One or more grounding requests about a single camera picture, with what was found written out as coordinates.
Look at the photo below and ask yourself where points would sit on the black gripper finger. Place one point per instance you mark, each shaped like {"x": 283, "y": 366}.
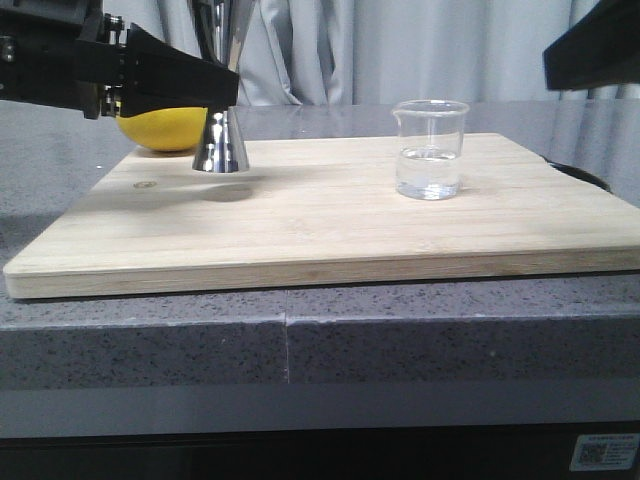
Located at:
{"x": 602, "y": 49}

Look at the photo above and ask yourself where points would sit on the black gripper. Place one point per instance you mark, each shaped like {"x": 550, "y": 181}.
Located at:
{"x": 68, "y": 54}

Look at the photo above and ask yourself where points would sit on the steel double jigger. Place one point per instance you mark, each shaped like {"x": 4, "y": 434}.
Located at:
{"x": 221, "y": 28}

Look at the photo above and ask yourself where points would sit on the clear glass beaker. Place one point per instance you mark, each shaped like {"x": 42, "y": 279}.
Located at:
{"x": 430, "y": 136}

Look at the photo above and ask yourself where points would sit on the yellow lemon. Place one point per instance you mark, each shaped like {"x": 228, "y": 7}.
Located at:
{"x": 165, "y": 130}

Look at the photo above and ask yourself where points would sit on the grey curtain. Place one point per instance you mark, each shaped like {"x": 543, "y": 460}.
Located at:
{"x": 384, "y": 52}

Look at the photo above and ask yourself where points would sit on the wooden cutting board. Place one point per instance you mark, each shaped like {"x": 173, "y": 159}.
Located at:
{"x": 322, "y": 211}

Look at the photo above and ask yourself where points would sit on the white QR code sticker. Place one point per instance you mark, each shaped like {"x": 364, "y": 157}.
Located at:
{"x": 604, "y": 452}

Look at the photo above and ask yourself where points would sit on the black cutting board handle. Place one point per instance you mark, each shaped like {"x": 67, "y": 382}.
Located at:
{"x": 579, "y": 174}

